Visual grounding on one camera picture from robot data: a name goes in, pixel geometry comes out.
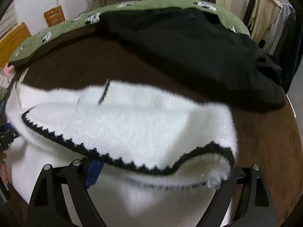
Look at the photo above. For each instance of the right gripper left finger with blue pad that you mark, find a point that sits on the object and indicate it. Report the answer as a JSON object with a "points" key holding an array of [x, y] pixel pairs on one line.
{"points": [[47, 205]]}

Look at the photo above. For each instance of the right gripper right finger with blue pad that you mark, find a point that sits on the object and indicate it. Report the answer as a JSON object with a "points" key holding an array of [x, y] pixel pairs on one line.
{"points": [[255, 206]]}

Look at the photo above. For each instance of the white fluffy cardigan black trim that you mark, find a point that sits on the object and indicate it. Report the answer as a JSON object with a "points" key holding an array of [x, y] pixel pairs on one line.
{"points": [[164, 154]]}

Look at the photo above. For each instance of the clothes rack with garments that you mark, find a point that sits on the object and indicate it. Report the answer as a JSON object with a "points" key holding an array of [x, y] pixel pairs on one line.
{"points": [[277, 28]]}

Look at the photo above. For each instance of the person's left hand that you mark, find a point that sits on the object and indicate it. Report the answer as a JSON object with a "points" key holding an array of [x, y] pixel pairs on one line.
{"points": [[4, 172]]}

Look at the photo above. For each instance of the green folded quilt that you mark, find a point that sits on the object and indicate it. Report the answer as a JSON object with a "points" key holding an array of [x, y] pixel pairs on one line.
{"points": [[3, 92]]}

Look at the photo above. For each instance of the brown fleece blanket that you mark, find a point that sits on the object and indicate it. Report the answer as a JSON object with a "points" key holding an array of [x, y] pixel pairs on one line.
{"points": [[269, 139]]}

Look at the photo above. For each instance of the wooden headboard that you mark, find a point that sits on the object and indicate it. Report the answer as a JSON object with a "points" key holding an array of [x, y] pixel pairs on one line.
{"points": [[12, 41]]}

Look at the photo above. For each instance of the small wooden drawer cabinet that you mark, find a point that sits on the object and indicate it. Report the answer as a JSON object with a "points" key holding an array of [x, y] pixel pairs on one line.
{"points": [[54, 16]]}

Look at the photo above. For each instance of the black garment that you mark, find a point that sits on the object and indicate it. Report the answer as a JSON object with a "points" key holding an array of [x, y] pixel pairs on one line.
{"points": [[193, 48]]}

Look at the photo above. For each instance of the green panda bedsheet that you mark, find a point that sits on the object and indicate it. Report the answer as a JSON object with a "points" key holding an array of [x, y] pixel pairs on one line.
{"points": [[44, 37]]}

